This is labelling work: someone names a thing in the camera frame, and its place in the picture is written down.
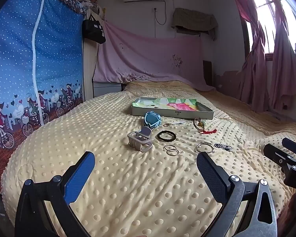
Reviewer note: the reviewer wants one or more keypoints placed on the yellow dotted blanket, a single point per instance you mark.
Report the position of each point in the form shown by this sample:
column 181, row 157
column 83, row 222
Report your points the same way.
column 138, row 190

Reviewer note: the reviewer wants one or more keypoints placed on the grey hair claw clip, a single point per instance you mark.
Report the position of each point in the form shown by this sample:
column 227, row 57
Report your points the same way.
column 135, row 140

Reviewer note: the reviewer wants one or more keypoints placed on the black white checkered hair clip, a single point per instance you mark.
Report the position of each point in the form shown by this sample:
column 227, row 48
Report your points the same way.
column 223, row 146

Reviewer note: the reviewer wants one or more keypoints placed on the silver bangle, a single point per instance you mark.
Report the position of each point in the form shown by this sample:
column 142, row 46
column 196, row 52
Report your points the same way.
column 213, row 148
column 196, row 148

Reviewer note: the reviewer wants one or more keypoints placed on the olive green cloth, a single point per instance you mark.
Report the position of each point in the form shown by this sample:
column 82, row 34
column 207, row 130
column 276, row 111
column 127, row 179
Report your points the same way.
column 194, row 17

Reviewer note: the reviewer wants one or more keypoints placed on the colourful printed cardboard tray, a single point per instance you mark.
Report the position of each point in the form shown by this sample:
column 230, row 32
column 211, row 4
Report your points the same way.
column 172, row 114

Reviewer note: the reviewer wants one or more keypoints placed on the light wooden cabinet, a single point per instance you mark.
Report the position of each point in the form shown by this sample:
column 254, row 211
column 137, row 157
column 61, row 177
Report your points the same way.
column 88, row 66

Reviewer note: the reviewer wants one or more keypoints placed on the window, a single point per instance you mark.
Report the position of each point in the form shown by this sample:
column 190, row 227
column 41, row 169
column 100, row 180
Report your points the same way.
column 289, row 17

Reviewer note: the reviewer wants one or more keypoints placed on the plastic wrapped bundle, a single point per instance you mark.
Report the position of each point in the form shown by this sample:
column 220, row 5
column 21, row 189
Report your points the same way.
column 88, row 3

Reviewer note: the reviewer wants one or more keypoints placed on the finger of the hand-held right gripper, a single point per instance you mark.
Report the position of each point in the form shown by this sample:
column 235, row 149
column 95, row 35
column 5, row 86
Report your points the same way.
column 294, row 148
column 277, row 154

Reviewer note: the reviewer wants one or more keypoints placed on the pink curtain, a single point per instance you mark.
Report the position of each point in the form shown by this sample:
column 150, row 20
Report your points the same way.
column 283, row 66
column 255, row 74

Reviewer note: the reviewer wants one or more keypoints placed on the grey bedside cabinet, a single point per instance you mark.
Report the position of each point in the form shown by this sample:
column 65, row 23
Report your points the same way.
column 107, row 88

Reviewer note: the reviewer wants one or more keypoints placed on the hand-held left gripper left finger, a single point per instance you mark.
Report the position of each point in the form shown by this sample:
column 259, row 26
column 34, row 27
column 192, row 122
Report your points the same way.
column 80, row 175

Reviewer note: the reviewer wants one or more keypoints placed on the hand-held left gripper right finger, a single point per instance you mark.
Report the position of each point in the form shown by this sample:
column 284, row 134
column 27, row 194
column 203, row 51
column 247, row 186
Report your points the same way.
column 212, row 175

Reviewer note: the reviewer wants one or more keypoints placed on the black tote bag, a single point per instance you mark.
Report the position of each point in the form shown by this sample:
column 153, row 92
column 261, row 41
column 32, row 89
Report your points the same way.
column 93, row 30

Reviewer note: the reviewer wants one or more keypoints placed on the blue printed wardrobe cover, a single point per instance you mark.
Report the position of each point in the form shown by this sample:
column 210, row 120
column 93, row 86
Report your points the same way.
column 19, row 54

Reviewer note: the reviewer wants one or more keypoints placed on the pink hanging sheet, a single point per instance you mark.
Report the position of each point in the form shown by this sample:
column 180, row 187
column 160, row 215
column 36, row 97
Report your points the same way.
column 150, row 54

